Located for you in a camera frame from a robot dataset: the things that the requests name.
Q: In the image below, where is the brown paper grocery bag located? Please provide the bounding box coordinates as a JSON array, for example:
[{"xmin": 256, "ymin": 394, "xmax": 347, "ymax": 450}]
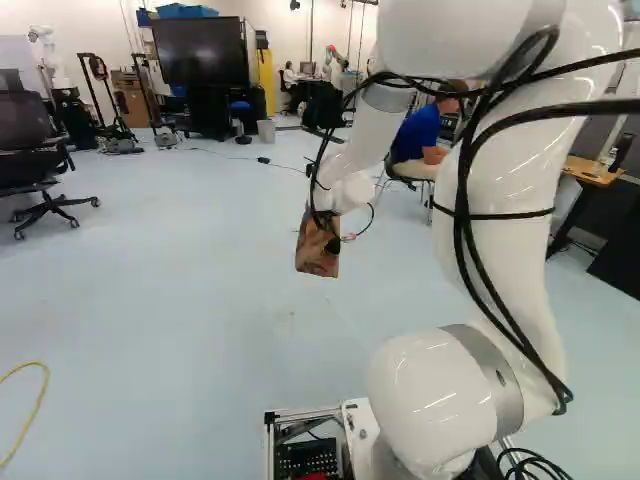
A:
[{"xmin": 293, "ymin": 208, "xmax": 344, "ymax": 280}]

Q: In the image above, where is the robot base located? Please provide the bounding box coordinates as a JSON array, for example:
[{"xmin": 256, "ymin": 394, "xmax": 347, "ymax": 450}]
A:
[{"xmin": 263, "ymin": 397, "xmax": 576, "ymax": 480}]

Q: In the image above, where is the black office chair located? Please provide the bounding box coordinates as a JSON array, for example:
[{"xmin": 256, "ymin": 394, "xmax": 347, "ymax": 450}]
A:
[{"xmin": 0, "ymin": 89, "xmax": 102, "ymax": 241}]

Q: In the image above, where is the metal leg chair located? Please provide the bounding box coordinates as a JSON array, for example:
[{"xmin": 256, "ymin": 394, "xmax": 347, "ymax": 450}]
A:
[{"xmin": 373, "ymin": 149, "xmax": 437, "ymax": 226}]

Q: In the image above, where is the wooden top desk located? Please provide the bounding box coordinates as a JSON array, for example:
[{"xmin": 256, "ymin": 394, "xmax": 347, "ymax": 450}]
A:
[{"xmin": 546, "ymin": 154, "xmax": 640, "ymax": 302}]

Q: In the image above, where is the person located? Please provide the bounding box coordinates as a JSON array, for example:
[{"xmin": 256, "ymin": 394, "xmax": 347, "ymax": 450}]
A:
[{"xmin": 388, "ymin": 78, "xmax": 472, "ymax": 184}]

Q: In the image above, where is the large black screen on stand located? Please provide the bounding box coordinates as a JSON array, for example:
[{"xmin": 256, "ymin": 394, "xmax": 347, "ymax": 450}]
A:
[{"xmin": 149, "ymin": 15, "xmax": 252, "ymax": 143}]

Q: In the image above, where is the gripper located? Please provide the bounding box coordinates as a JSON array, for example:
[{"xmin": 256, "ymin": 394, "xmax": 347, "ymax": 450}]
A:
[{"xmin": 310, "ymin": 209, "xmax": 345, "ymax": 255}]

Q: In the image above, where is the yellow floor cable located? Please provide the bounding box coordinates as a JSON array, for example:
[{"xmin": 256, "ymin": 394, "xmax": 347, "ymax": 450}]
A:
[{"xmin": 0, "ymin": 360, "xmax": 52, "ymax": 470}]

